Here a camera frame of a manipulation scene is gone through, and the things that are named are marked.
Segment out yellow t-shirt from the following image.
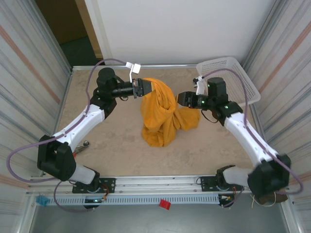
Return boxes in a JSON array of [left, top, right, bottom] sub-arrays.
[[140, 77, 201, 148]]

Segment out white plastic basket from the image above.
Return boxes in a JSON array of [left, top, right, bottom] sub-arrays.
[[196, 57, 262, 105]]

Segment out small red block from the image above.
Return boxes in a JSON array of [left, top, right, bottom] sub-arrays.
[[159, 199, 172, 211]]

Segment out small blue clip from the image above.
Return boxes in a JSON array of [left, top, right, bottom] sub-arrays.
[[35, 195, 49, 207]]

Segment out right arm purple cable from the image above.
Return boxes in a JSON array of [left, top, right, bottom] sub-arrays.
[[200, 68, 304, 208]]

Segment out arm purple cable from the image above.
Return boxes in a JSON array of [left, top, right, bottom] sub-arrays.
[[6, 59, 128, 213], [200, 68, 304, 208]]

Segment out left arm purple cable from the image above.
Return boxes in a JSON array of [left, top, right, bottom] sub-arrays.
[[6, 59, 128, 213]]

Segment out aluminium table edge frame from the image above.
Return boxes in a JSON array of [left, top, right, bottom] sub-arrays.
[[71, 63, 243, 71]]

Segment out beige door frame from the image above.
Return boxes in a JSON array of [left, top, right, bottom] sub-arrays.
[[74, 0, 105, 59]]

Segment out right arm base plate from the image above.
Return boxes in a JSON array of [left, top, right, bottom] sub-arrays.
[[196, 176, 244, 193]]

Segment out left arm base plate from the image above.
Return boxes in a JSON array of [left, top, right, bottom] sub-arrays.
[[72, 178, 116, 194]]

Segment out aluminium mounting rail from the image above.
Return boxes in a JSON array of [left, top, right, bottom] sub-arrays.
[[26, 173, 258, 195]]

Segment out white slotted cable duct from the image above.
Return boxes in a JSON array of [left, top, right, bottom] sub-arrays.
[[46, 195, 221, 206]]

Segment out brown pouch with string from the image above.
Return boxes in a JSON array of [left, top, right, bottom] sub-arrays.
[[251, 191, 289, 207]]

